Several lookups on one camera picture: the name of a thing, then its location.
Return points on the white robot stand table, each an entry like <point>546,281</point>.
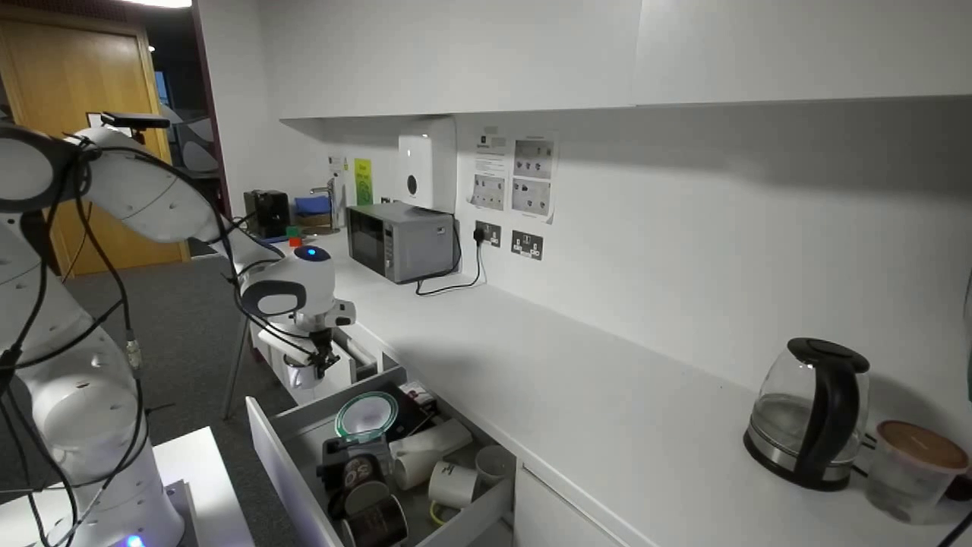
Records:
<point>208,486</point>

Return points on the white kitchen counter unit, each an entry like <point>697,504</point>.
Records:
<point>610,428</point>

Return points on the white wall cabinets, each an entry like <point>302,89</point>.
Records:
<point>610,51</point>

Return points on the blue box stack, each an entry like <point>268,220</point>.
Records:
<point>310,215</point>

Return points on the white mug yellow interior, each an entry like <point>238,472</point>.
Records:
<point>452,486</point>

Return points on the small picture notice sheet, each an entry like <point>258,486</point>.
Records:
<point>534,198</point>
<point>534,159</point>

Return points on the tall white instruction notice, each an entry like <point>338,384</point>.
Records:
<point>489,190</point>

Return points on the white tub brown lid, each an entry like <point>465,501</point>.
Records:
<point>915,472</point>

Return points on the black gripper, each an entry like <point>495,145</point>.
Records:
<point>322,343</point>

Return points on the double wall socket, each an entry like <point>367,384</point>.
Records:
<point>528,244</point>
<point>486,232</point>

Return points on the green rimmed white plate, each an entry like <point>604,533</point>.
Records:
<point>367,416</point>

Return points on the glass electric kettle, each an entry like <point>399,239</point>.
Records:
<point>840,428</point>

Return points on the white paper towel dispenser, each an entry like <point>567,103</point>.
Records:
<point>414,169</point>

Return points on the yellow green notice sheet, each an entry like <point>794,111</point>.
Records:
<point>363,183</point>

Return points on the white paper pouch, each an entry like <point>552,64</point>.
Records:
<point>443,436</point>

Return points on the black mug with script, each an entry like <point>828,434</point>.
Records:
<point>379,519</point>

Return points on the small white mug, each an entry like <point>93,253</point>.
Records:
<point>494,464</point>

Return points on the silver microwave oven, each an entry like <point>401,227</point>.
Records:
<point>406,244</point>

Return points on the black camera on mount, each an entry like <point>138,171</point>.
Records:
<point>131,121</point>

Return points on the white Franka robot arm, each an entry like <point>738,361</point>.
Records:
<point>63,406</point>

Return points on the black countertop appliance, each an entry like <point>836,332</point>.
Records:
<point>268,215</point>

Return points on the wooden door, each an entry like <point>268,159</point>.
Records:
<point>63,71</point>

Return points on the small red object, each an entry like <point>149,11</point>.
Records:
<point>295,239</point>

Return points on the white mug blue rim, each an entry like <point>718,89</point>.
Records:
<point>330,393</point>

